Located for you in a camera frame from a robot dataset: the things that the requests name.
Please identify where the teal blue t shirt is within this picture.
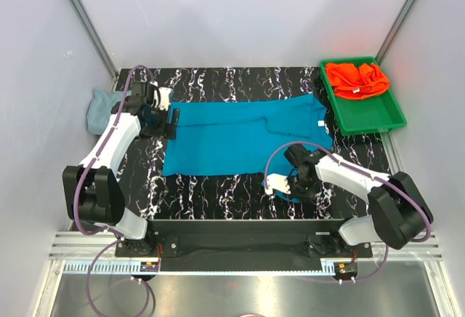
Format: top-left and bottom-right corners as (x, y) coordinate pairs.
(161, 93), (334, 204)

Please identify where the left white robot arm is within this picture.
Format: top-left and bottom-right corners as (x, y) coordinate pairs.
(62, 82), (180, 256)

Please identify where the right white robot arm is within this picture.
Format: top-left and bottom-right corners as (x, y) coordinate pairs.
(282, 143), (434, 257)

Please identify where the folded grey-blue t shirt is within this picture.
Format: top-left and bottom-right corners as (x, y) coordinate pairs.
(86, 88), (123, 135)

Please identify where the black marble pattern mat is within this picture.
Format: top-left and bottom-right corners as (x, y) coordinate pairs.
(117, 67), (368, 220)

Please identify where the right black connector box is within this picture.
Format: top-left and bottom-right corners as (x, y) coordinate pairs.
(334, 261), (358, 281)

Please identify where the black connector box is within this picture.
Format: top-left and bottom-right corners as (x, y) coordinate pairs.
(139, 258), (161, 273)
(334, 261), (358, 281)

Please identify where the green plastic bin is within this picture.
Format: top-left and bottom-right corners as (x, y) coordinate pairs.
(320, 56), (407, 136)

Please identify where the orange t shirt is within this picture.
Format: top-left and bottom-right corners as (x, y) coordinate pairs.
(325, 63), (390, 100)

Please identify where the left black connector box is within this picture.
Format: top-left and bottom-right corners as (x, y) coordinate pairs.
(139, 258), (161, 273)

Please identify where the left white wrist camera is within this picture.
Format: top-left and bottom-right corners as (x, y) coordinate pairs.
(148, 81), (173, 111)

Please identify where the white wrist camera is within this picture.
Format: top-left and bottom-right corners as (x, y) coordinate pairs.
(148, 81), (173, 111)
(264, 173), (291, 195)

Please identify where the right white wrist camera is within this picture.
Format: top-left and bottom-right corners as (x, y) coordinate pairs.
(264, 173), (291, 195)

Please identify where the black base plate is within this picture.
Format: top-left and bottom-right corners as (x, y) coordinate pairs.
(116, 220), (372, 275)

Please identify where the aluminium rail frame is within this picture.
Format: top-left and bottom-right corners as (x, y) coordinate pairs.
(34, 233), (462, 316)

